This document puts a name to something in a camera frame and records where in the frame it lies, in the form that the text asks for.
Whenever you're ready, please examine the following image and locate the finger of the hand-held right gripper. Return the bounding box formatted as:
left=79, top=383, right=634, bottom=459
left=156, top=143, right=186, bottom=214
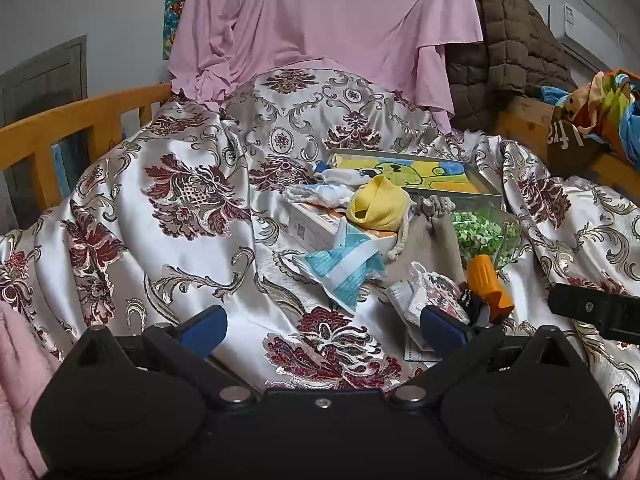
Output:
left=547, top=283, right=606, bottom=331

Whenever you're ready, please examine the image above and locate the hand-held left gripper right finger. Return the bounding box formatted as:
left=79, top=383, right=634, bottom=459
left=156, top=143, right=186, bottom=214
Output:
left=389, top=304, right=585, bottom=409

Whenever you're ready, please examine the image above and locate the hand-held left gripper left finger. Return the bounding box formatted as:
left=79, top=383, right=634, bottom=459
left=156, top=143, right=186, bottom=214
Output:
left=65, top=304, right=257, bottom=409

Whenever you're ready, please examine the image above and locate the black cloth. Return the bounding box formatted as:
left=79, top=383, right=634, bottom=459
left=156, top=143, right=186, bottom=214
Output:
left=456, top=284, right=493, bottom=328

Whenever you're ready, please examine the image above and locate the white cartoon print pouch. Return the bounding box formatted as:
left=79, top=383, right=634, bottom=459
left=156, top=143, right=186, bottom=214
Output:
left=387, top=261, right=471, bottom=326

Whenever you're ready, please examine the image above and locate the orange plastic tool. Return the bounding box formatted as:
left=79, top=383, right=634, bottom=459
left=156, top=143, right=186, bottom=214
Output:
left=465, top=255, right=516, bottom=323

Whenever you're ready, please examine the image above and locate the grey drawstring pouch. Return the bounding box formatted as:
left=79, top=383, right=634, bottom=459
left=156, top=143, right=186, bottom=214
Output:
left=382, top=195, right=468, bottom=293

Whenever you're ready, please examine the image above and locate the blue and white packet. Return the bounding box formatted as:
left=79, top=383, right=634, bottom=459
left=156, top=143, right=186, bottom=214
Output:
left=291, top=222, right=388, bottom=316

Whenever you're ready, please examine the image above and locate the yellow sock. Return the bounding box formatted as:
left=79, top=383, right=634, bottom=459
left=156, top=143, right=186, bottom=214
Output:
left=346, top=181, right=416, bottom=233

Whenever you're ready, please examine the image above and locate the cartoon print tray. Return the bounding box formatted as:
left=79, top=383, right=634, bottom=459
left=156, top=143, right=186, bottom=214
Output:
left=314, top=149, right=503, bottom=211

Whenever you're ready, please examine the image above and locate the white knitted sock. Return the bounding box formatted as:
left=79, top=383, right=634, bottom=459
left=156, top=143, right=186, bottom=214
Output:
left=284, top=181, right=362, bottom=211

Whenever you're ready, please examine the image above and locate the white grey sock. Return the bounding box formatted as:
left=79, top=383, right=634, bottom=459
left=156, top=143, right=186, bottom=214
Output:
left=315, top=160, right=381, bottom=184

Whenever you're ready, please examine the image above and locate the white flat packet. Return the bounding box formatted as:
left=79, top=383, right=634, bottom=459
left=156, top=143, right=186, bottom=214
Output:
left=402, top=331, right=443, bottom=363

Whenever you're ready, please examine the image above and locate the bag of green paper stars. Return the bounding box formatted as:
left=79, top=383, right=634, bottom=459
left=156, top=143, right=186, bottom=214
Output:
left=447, top=205, right=523, bottom=268

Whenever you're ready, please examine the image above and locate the floral satin blanket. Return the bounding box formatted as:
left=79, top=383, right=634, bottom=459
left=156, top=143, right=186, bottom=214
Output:
left=0, top=67, right=640, bottom=466

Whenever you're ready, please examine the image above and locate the brown bag with white letters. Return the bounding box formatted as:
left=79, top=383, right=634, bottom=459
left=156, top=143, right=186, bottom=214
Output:
left=545, top=110, right=616, bottom=181

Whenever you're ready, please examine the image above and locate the white orange medicine box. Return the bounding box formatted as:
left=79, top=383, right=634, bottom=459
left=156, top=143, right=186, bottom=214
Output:
left=287, top=200, right=416, bottom=252

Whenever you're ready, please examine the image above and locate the pink fluffy cloth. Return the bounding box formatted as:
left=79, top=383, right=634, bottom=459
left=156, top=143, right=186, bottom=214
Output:
left=0, top=300, right=61, bottom=480

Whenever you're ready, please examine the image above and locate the colourful printed cloth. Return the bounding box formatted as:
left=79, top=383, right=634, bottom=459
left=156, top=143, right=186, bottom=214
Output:
left=550, top=71, right=640, bottom=153

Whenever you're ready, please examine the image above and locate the light blue cloth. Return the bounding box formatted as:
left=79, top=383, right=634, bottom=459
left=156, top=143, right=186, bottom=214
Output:
left=539, top=85, right=571, bottom=106

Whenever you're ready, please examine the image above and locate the light blue packet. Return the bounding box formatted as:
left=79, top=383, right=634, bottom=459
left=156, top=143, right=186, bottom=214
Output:
left=50, top=142, right=72, bottom=198

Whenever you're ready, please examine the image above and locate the brown quilted jacket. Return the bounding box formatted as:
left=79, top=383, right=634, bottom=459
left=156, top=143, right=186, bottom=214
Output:
left=445, top=0, right=578, bottom=133

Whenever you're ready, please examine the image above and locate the white air conditioner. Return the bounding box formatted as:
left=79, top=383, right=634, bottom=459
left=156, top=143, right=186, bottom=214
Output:
left=547, top=2, right=621, bottom=68

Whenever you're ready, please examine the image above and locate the grey door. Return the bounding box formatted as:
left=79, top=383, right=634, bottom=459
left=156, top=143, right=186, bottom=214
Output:
left=0, top=35, right=88, bottom=128

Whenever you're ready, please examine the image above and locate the pink bed sheet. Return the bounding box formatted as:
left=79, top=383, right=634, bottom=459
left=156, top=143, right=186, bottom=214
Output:
left=167, top=0, right=486, bottom=133

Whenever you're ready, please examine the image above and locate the wooden bed rail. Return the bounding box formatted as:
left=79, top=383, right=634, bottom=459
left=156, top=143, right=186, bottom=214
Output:
left=0, top=84, right=173, bottom=233
left=590, top=152, right=640, bottom=182

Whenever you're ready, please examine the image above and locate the blue wall poster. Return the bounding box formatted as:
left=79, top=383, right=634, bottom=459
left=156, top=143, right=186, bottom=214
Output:
left=162, top=0, right=191, bottom=60

